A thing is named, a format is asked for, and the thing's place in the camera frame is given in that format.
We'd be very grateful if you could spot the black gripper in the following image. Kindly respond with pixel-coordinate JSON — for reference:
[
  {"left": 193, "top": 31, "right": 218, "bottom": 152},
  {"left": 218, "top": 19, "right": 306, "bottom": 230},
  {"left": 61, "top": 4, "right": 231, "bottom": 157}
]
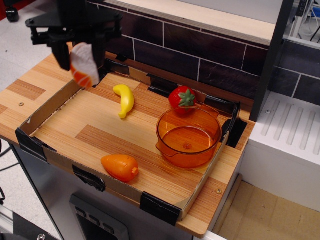
[{"left": 25, "top": 0, "right": 123, "bottom": 71}]

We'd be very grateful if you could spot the orange white toy sushi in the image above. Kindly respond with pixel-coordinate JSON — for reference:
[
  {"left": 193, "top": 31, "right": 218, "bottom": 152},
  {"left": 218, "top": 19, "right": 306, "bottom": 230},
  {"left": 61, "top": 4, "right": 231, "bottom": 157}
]
[{"left": 69, "top": 42, "right": 100, "bottom": 89}]

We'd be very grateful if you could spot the cardboard fence with black tape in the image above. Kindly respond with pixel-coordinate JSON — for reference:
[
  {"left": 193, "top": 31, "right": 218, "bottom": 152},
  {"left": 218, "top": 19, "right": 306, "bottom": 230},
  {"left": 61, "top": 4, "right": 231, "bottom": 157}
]
[{"left": 16, "top": 60, "right": 249, "bottom": 225}]

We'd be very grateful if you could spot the transparent orange plastic pot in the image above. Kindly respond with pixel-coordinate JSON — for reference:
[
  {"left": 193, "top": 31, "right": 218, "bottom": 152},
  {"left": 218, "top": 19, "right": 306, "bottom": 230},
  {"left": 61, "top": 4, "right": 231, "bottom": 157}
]
[{"left": 156, "top": 105, "right": 223, "bottom": 169}]

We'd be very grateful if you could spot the yellow toy banana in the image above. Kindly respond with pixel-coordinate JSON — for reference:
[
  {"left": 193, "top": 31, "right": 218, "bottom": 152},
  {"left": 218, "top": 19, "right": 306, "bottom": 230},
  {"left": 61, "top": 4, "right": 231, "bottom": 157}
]
[{"left": 113, "top": 84, "right": 135, "bottom": 119}]

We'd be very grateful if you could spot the black caster wheel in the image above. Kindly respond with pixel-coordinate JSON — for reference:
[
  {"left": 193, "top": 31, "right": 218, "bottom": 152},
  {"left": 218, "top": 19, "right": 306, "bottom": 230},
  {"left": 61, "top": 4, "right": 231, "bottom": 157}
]
[{"left": 5, "top": 6, "right": 20, "bottom": 23}]

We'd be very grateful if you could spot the red toy strawberry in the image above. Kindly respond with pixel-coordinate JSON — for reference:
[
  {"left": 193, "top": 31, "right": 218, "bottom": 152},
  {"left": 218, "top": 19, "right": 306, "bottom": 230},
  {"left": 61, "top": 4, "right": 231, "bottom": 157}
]
[{"left": 168, "top": 86, "right": 196, "bottom": 114}]

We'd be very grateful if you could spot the orange toy carrot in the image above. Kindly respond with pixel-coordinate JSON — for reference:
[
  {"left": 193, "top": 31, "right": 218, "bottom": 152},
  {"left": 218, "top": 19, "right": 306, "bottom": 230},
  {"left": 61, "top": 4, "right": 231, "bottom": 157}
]
[{"left": 100, "top": 154, "right": 139, "bottom": 182}]

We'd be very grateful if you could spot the grey control panel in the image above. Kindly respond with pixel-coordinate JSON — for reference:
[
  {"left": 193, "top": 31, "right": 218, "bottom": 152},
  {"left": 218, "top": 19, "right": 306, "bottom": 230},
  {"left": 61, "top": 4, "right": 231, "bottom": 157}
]
[{"left": 69, "top": 195, "right": 130, "bottom": 240}]

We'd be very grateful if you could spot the white ribbed drain board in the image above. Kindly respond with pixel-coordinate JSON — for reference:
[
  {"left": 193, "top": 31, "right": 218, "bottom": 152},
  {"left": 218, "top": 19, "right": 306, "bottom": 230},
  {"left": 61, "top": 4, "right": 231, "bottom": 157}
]
[{"left": 257, "top": 97, "right": 320, "bottom": 157}]

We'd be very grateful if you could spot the black cable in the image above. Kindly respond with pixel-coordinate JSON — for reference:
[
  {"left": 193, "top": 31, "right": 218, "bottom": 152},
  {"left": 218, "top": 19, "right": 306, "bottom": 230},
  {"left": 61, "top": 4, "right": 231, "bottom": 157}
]
[{"left": 0, "top": 146, "right": 20, "bottom": 203}]

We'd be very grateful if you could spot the dark grey vertical post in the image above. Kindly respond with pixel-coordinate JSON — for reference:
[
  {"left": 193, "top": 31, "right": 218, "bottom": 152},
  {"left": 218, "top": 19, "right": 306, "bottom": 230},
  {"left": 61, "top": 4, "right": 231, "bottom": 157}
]
[{"left": 249, "top": 0, "right": 294, "bottom": 122}]

